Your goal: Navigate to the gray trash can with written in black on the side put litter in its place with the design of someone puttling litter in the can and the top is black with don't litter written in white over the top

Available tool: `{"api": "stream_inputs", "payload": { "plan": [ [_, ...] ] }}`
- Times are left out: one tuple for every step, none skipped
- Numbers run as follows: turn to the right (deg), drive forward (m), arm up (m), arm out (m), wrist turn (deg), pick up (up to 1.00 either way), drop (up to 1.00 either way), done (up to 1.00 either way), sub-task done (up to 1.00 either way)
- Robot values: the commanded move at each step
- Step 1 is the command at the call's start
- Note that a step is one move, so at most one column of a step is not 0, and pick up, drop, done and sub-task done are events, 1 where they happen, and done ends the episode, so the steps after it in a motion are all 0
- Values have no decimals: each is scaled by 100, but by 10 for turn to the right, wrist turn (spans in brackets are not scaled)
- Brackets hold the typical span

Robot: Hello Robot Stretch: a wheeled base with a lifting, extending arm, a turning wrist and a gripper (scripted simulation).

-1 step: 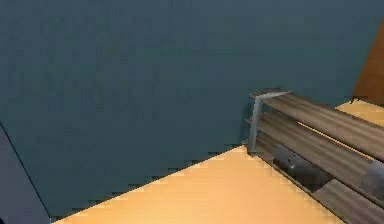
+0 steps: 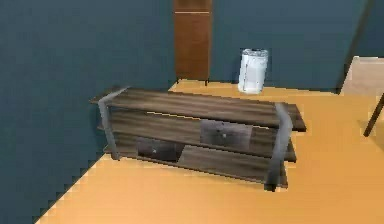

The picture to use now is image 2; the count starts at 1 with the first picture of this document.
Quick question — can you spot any dark wood low shelf unit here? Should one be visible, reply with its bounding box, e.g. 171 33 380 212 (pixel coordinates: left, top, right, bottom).
89 85 308 193

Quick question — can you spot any brown wooden tall cabinet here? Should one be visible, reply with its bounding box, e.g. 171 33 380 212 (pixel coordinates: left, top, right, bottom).
173 0 213 87

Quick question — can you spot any dark brown furniture leg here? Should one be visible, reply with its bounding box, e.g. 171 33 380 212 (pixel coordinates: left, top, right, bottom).
363 93 384 138

